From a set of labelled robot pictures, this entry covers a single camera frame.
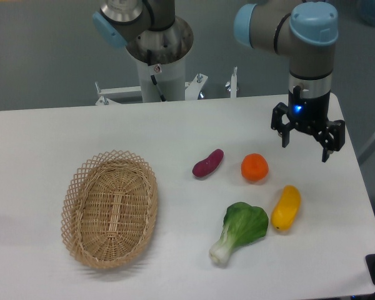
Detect woven wicker basket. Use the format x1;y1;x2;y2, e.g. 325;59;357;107
61;150;158;269

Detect black cable on pedestal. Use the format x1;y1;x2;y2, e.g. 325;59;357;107
149;74;168;103

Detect green bok choy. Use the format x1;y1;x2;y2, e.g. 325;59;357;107
209;202;269;266

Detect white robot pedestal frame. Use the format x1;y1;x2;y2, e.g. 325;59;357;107
94;59;240;106

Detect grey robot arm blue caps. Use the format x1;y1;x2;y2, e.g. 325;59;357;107
92;1;345;161

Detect orange tangerine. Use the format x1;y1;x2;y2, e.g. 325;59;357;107
241;153;269;181

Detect purple sweet potato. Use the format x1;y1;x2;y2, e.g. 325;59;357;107
192;149;224;178

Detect yellow mango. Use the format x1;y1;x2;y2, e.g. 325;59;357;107
271;185;301;231

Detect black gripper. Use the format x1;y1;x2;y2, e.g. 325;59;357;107
271;86;346;163

